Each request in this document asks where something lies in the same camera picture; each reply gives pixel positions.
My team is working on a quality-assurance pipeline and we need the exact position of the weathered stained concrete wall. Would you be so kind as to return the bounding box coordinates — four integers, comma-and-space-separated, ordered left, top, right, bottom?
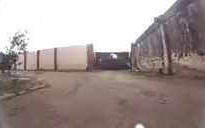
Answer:
130, 0, 205, 80

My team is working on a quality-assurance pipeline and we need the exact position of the robot's own part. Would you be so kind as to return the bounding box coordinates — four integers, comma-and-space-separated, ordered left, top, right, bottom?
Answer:
134, 123, 146, 128

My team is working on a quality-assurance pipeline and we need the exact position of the small bare tree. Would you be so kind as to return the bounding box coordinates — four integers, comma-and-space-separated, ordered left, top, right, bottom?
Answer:
0, 30, 30, 73

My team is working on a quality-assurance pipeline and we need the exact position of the pale panel wall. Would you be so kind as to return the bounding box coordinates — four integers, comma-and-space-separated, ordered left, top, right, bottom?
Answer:
13, 43, 95, 72

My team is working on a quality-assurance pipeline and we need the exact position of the pale stone kerb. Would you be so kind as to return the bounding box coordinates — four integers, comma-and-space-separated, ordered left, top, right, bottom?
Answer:
0, 83, 47, 103

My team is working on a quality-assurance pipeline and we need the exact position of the patchy grass verge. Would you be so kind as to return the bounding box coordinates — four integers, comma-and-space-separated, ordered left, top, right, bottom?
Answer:
0, 69, 46, 98

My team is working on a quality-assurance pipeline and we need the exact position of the brown dirt road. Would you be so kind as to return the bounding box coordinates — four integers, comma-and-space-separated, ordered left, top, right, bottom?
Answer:
0, 69, 205, 128

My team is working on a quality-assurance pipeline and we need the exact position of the dark metal gate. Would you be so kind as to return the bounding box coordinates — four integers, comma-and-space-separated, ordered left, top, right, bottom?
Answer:
93, 51, 132, 71

